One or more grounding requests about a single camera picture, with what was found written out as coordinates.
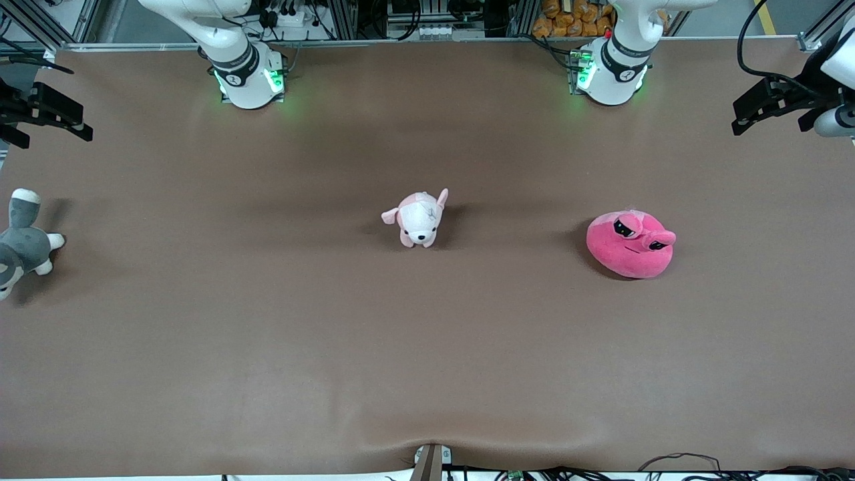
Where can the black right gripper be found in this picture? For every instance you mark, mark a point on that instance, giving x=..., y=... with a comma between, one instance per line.
x=20, y=110

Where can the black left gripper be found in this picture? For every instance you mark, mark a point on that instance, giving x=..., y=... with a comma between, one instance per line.
x=796, y=97

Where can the round hot pink plush toy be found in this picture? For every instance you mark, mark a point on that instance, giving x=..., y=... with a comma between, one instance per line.
x=628, y=247

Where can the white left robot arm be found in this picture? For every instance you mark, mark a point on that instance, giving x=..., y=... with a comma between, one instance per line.
x=618, y=67

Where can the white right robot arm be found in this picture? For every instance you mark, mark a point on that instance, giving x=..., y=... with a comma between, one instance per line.
x=244, y=73

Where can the grey white husky plush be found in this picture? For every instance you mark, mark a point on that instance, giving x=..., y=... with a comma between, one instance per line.
x=23, y=244

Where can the bag of orange items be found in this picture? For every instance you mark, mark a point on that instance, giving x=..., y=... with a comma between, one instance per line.
x=574, y=19

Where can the white power strip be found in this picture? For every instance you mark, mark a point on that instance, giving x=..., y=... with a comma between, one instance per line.
x=427, y=31

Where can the pale pink white dog plush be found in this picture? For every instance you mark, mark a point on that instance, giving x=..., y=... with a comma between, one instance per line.
x=419, y=220

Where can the aluminium table edge rail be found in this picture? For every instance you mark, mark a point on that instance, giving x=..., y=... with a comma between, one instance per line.
x=414, y=43

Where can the metal table edge bracket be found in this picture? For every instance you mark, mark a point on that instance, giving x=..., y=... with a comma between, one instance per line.
x=429, y=462

